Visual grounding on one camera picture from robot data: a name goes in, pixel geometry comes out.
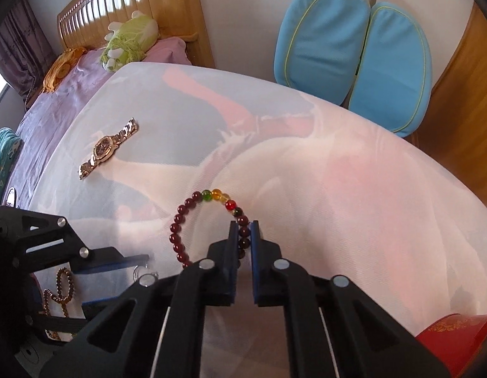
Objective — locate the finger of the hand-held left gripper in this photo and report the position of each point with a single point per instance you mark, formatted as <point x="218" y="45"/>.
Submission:
<point x="109" y="262"/>
<point x="62" y="321"/>

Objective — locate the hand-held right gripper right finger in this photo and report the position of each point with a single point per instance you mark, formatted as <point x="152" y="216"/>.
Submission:
<point x="254" y="279"/>

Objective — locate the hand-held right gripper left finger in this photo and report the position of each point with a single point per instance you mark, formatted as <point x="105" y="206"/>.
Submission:
<point x="230" y="279"/>

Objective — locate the red round tin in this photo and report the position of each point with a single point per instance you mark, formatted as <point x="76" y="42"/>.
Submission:
<point x="452" y="334"/>

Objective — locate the small white round object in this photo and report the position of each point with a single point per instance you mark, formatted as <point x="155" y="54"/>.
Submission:
<point x="9" y="196"/>

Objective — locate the metal wrist watch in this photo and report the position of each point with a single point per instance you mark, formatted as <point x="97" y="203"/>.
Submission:
<point x="103" y="149"/>

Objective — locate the printed white tablecloth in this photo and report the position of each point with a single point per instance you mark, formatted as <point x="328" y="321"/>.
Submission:
<point x="346" y="204"/>

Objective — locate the teal patterned cloth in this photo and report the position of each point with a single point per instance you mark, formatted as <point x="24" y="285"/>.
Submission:
<point x="3" y="157"/>

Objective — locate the yellow pillow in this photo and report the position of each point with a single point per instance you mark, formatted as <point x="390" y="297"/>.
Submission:
<point x="62" y="69"/>

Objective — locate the green cabbage plush toy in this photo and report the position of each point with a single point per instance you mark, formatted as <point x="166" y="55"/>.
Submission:
<point x="129" y="35"/>

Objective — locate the purple curtain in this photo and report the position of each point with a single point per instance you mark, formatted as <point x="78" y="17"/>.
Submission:
<point x="15" y="47"/>

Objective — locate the blue chair back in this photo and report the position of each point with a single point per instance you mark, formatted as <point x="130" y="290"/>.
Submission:
<point x="318" y="39"/>

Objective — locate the wooden wardrobe door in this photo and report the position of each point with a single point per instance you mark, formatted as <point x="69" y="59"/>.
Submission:
<point x="464" y="106"/>

